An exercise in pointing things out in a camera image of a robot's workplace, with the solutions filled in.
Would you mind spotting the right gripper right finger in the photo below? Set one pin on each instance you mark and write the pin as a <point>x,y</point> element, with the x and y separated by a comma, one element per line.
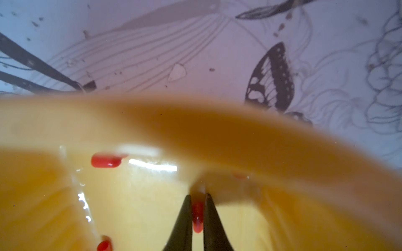
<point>215,238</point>

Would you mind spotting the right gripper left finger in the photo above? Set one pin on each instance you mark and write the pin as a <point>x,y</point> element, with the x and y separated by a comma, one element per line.
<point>181,235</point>

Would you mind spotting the yellow plastic tray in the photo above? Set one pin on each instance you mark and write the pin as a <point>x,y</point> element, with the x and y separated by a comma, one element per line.
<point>277,184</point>

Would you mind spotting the red sleeves in tray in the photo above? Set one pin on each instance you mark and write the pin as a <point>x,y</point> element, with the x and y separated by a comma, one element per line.
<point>106,160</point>

